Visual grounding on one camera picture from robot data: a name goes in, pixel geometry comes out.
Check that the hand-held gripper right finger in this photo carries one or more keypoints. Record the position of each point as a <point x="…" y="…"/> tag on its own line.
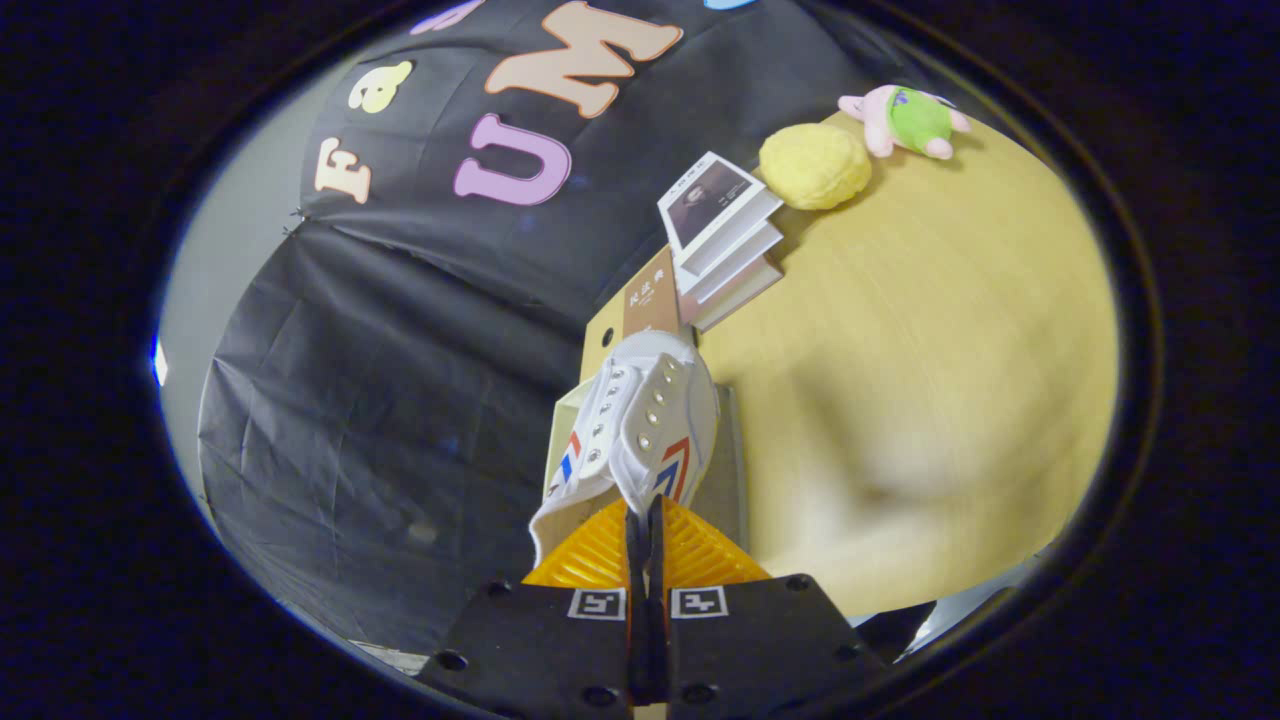
<point x="750" y="640"/>

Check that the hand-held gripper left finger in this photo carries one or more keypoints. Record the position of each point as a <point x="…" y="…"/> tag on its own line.
<point x="540" y="650"/>

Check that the cream storage box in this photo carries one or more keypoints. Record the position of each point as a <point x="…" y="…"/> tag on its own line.
<point x="562" y="420"/>

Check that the white shoe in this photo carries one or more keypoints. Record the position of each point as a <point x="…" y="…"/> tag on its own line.
<point x="640" y="390"/>

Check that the thin brown cover book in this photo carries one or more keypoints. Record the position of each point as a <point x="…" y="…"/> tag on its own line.
<point x="650" y="295"/>

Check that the plain white book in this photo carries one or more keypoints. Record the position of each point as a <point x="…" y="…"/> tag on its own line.
<point x="735" y="262"/>

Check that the white portrait cover book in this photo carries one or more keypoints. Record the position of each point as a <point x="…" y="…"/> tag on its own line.
<point x="710" y="200"/>

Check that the yellow round plush toy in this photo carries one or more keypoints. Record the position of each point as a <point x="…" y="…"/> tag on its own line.
<point x="815" y="165"/>

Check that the pink and green plush toy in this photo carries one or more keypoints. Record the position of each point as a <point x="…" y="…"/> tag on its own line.
<point x="915" y="118"/>

